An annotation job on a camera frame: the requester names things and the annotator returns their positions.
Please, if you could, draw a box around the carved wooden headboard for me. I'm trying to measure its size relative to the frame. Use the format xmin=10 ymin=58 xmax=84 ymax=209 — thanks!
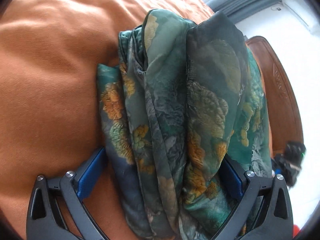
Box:
xmin=246 ymin=36 xmax=304 ymax=155

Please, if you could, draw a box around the orange bed duvet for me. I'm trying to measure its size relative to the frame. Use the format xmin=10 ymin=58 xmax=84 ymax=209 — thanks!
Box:
xmin=1 ymin=0 xmax=213 ymax=238

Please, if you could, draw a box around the green landscape print padded jacket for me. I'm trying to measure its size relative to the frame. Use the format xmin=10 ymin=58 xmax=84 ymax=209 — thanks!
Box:
xmin=97 ymin=9 xmax=272 ymax=239

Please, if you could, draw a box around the white wall air conditioner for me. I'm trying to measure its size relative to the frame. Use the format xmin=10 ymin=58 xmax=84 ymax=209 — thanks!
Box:
xmin=282 ymin=0 xmax=319 ymax=34

